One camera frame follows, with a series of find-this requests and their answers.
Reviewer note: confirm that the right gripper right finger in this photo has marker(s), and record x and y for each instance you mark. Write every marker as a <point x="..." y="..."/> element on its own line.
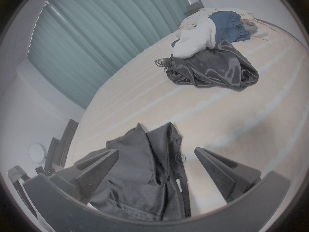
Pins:
<point x="217" y="173"/>

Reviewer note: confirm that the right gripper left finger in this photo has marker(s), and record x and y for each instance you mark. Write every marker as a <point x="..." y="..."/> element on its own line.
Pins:
<point x="96" y="175"/>

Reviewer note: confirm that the black T-shirt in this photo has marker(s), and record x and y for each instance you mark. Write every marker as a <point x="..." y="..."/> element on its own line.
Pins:
<point x="140" y="173"/>

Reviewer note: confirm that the bed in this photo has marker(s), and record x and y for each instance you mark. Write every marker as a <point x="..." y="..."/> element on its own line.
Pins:
<point x="217" y="119"/>

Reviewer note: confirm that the pile of clothes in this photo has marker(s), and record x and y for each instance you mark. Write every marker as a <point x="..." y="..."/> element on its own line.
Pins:
<point x="193" y="42"/>

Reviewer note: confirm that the black chest of drawers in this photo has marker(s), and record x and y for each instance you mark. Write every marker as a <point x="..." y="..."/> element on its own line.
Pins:
<point x="62" y="146"/>

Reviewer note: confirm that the black satin garment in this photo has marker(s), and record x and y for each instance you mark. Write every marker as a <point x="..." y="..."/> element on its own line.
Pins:
<point x="212" y="69"/>

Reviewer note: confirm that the blue-green curtain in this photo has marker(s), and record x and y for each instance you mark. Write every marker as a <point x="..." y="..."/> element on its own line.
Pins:
<point x="120" y="20"/>
<point x="72" y="64"/>

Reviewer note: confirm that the white printed pillow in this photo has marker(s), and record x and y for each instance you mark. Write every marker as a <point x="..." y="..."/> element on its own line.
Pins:
<point x="193" y="20"/>

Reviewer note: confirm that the grey bedside table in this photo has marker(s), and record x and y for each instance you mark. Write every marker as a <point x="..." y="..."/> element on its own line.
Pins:
<point x="193" y="8"/>

